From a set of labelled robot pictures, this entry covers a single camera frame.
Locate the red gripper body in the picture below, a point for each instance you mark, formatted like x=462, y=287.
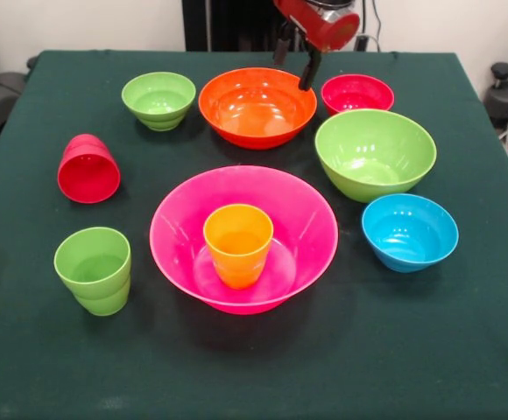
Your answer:
x=333, y=32

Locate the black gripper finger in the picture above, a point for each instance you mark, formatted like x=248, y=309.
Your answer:
x=311, y=72
x=282, y=46

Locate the orange cup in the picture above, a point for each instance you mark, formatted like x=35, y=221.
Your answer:
x=238, y=249

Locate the large pink bowl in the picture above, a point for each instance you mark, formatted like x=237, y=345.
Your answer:
x=245, y=262

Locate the red cup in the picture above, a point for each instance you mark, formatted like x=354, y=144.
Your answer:
x=88, y=177

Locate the black power plug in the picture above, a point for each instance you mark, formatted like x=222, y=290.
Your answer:
x=362, y=44

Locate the small red bowl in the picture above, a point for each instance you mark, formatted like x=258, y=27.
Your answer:
x=357, y=94

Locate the large orange bowl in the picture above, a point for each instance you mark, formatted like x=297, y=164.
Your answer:
x=258, y=109

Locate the large green bowl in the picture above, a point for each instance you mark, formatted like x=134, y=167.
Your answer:
x=372, y=149

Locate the small green bowl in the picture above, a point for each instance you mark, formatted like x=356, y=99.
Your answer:
x=157, y=98

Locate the small blue bowl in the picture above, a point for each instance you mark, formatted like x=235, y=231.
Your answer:
x=407, y=236

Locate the black office chair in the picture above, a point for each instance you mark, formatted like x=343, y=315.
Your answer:
x=0, y=94

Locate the dark green tablecloth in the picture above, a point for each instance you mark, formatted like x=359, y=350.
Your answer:
x=254, y=359

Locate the green cup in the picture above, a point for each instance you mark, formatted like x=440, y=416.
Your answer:
x=92, y=271

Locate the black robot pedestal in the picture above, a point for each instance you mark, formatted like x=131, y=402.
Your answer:
x=236, y=22

